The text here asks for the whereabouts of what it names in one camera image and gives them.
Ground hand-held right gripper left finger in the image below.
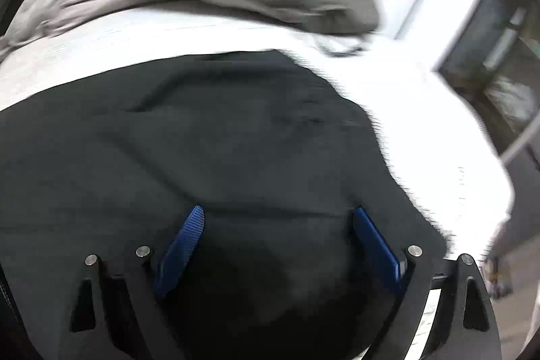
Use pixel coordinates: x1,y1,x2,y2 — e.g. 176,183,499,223
63,205,207,360

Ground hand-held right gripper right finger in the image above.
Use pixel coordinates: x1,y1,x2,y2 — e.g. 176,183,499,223
352,206,503,360

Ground black pants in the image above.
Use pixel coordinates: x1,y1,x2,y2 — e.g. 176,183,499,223
0,48,452,360

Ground bed with honeycomb patterned sheet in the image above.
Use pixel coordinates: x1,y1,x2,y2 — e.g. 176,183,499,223
0,6,517,360

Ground dark glass cabinet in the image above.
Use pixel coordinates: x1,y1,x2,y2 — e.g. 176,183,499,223
434,0,540,175

